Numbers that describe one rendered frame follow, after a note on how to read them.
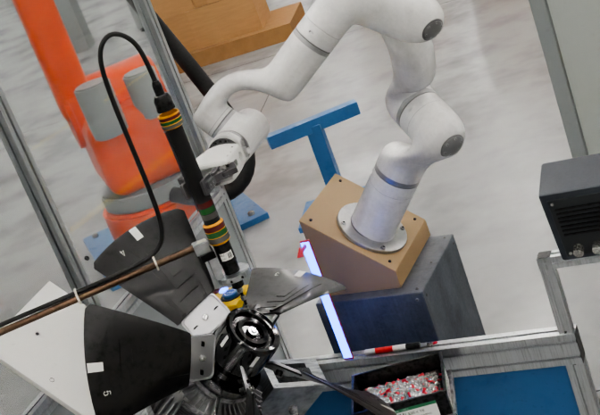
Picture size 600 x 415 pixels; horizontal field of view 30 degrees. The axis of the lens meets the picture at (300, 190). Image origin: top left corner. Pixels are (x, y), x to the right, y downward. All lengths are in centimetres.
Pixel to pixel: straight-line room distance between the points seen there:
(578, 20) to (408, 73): 134
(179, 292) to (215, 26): 810
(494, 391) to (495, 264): 219
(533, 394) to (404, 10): 96
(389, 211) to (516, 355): 48
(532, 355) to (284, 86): 84
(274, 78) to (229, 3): 791
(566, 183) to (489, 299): 230
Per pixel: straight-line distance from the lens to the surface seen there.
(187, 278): 230
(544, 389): 269
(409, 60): 250
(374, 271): 283
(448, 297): 293
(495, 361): 264
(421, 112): 265
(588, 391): 266
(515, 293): 461
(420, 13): 233
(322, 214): 288
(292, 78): 232
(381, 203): 279
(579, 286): 453
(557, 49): 382
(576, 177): 237
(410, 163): 270
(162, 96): 214
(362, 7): 231
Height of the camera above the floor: 218
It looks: 20 degrees down
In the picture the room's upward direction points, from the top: 20 degrees counter-clockwise
